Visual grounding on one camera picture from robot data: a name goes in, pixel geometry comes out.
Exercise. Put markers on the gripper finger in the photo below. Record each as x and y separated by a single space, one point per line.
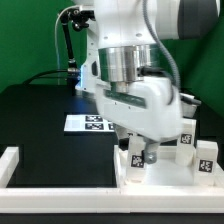
150 151
123 138

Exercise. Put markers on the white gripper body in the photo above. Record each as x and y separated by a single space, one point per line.
151 108

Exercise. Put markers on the white square tabletop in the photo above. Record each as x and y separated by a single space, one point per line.
165 172

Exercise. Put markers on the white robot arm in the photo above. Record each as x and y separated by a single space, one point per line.
129 34

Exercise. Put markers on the white U-shaped fence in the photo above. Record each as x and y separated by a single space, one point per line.
152 199

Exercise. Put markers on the white plate with markers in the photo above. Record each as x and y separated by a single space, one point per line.
87 123

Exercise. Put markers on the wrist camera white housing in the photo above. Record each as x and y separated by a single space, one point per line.
189 105

